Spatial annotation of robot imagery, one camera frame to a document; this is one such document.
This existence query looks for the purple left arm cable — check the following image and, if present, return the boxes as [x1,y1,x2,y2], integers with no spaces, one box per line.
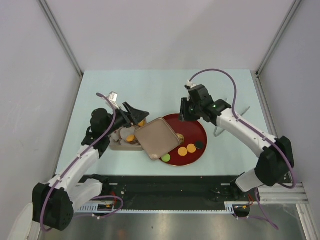
[39,92,118,232]

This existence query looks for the green round cookie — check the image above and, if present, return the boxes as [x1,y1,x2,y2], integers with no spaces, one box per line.
[161,153,171,163]

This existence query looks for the white cable duct right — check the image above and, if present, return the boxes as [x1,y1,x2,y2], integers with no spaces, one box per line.
[225,201,253,215]

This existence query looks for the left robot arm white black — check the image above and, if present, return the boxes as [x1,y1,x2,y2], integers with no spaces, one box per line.
[32,102,149,232]

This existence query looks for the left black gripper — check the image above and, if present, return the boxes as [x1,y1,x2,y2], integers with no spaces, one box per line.
[103,102,149,137]

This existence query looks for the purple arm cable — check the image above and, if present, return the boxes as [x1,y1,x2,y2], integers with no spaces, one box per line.
[186,68,297,230]
[39,92,118,232]

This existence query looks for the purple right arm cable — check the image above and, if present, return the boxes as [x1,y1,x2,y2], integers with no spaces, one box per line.
[186,68,297,230]

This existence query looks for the tan square tin lid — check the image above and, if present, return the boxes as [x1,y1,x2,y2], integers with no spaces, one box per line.
[134,117,181,160]

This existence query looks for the white cable duct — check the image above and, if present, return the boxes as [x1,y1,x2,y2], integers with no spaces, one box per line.
[75,202,114,214]
[225,201,253,215]

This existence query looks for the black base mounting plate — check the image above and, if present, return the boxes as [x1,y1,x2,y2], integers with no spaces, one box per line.
[79,174,260,211]

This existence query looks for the tan square tin box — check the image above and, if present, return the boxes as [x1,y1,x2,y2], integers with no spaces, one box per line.
[109,124,143,151]

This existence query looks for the black round cookie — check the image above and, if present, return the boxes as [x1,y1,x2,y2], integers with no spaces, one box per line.
[194,141,204,150]

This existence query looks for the orange round cookie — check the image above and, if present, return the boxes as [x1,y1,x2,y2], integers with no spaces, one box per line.
[187,144,197,154]
[126,134,136,143]
[177,147,188,157]
[138,119,146,127]

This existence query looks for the metal tongs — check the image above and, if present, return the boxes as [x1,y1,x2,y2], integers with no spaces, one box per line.
[213,98,251,138]

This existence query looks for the white cable duct left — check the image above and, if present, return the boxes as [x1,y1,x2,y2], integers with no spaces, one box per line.
[75,202,114,214]

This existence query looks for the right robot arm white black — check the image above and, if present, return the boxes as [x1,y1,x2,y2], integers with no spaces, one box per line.
[179,84,294,201]

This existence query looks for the round red lacquer tray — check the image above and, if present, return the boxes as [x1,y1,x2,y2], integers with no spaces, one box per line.
[160,113,208,167]

